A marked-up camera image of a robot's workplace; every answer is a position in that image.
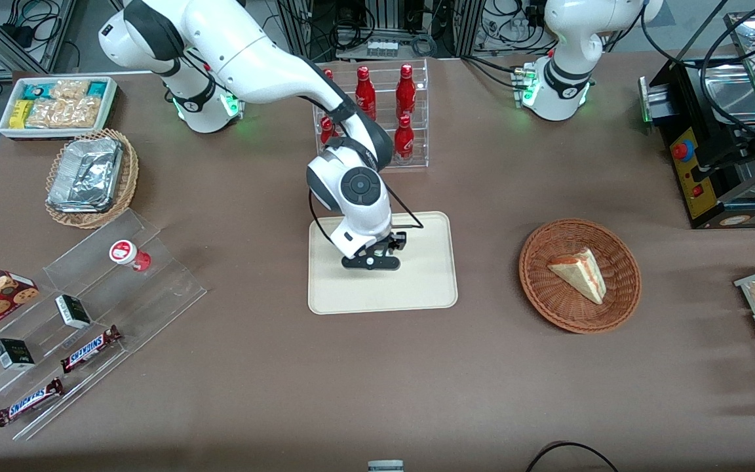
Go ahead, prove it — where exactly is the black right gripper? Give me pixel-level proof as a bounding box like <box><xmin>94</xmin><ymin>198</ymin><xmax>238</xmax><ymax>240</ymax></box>
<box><xmin>363</xmin><ymin>230</ymin><xmax>409</xmax><ymax>259</ymax></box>

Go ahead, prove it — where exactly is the cream plastic tray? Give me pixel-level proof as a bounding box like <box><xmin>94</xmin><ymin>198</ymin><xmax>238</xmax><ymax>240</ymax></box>
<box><xmin>308</xmin><ymin>211</ymin><xmax>459</xmax><ymax>315</ymax></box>

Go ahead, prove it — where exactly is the red gum bottle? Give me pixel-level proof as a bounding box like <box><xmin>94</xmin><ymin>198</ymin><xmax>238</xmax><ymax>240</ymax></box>
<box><xmin>109</xmin><ymin>240</ymin><xmax>152</xmax><ymax>273</ymax></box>

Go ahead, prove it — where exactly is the white snack tray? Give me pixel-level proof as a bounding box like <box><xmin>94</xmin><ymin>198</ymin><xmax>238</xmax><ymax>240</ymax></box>
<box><xmin>0</xmin><ymin>76</ymin><xmax>118</xmax><ymax>140</ymax></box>

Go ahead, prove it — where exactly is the black grill machine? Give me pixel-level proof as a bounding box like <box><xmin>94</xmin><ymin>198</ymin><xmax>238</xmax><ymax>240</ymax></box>
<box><xmin>638</xmin><ymin>10</ymin><xmax>755</xmax><ymax>230</ymax></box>

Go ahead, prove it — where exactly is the clear acrylic bottle rack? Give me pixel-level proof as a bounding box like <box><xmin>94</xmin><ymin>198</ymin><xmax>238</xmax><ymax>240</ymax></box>
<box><xmin>311</xmin><ymin>58</ymin><xmax>430</xmax><ymax>173</ymax></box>

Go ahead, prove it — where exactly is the triangular wrapped sandwich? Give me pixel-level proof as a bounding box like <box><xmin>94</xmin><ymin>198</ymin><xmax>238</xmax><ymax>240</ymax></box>
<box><xmin>547</xmin><ymin>247</ymin><xmax>608</xmax><ymax>306</ymax></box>

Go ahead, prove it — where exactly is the round brown wicker basket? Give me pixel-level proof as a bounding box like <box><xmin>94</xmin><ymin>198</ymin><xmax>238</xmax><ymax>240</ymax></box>
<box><xmin>518</xmin><ymin>218</ymin><xmax>642</xmax><ymax>335</ymax></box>

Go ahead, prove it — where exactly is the clear acrylic stepped display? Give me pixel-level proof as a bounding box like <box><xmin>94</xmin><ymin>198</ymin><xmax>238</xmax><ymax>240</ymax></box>
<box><xmin>0</xmin><ymin>208</ymin><xmax>208</xmax><ymax>442</ymax></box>

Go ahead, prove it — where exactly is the light wicker basket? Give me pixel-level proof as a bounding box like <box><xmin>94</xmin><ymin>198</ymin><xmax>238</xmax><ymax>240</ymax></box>
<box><xmin>45</xmin><ymin>128</ymin><xmax>140</xmax><ymax>229</ymax></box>

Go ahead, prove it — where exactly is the silver foil container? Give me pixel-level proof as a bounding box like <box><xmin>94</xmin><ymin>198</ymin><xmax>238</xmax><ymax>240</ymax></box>
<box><xmin>47</xmin><ymin>136</ymin><xmax>124</xmax><ymax>214</ymax></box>

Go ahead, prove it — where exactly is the Snickers chocolate bar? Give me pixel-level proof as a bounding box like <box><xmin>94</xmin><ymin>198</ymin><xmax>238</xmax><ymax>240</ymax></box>
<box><xmin>60</xmin><ymin>325</ymin><xmax>123</xmax><ymax>374</ymax></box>
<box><xmin>0</xmin><ymin>378</ymin><xmax>65</xmax><ymax>428</ymax></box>

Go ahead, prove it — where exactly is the small black box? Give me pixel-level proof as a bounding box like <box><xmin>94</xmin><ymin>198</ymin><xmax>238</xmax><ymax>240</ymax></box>
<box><xmin>55</xmin><ymin>294</ymin><xmax>93</xmax><ymax>330</ymax></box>
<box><xmin>0</xmin><ymin>338</ymin><xmax>36</xmax><ymax>371</ymax></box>

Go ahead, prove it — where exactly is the large clear cracker bag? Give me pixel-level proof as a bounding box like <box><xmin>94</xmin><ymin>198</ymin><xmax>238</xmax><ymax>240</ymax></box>
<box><xmin>26</xmin><ymin>96</ymin><xmax>102</xmax><ymax>129</ymax></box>

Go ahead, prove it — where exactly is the small clear cracker bag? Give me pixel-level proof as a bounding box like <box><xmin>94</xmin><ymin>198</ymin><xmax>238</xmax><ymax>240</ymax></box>
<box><xmin>50</xmin><ymin>79</ymin><xmax>90</xmax><ymax>101</ymax></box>

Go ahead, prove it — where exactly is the yellow snack pack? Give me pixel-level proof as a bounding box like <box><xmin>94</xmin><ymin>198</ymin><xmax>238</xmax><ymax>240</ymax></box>
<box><xmin>9</xmin><ymin>100</ymin><xmax>35</xmax><ymax>130</ymax></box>

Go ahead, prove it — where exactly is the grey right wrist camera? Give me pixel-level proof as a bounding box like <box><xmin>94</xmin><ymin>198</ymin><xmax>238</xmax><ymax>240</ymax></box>
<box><xmin>341</xmin><ymin>255</ymin><xmax>402</xmax><ymax>272</ymax></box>

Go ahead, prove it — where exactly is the black looped cable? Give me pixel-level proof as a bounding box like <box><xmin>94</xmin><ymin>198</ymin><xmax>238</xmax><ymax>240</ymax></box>
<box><xmin>525</xmin><ymin>441</ymin><xmax>621</xmax><ymax>472</ymax></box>

